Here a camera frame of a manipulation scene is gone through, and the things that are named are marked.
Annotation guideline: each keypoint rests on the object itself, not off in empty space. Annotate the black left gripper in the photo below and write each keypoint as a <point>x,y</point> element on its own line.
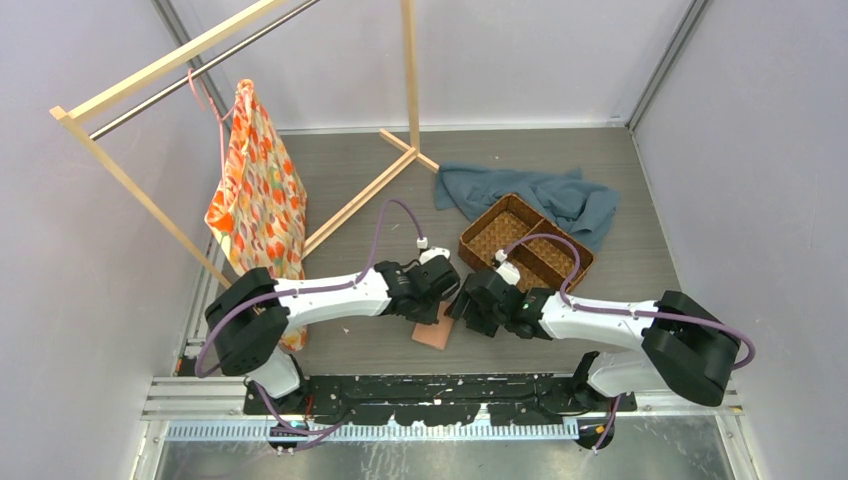
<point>429,316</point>

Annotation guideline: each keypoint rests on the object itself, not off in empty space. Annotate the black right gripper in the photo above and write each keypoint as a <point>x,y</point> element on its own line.
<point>473,320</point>

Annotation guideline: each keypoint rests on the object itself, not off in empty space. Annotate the woven wicker divided basket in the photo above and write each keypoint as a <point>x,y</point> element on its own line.
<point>543,263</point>

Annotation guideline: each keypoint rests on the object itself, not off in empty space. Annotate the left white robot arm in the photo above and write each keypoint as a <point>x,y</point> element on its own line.
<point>247,320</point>

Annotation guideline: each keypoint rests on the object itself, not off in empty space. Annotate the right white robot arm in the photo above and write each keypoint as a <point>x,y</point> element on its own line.
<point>669,344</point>

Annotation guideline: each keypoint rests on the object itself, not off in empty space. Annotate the blue-grey crumpled cloth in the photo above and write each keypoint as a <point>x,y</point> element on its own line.
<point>581,208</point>

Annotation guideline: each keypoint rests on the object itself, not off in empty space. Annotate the orange floral hanging garment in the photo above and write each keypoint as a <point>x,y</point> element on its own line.
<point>258,211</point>

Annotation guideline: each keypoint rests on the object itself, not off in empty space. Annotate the pink clothes hanger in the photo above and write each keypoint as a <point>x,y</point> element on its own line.
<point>209,102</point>

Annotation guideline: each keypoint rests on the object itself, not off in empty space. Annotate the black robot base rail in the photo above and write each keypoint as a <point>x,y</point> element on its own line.
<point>437,400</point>

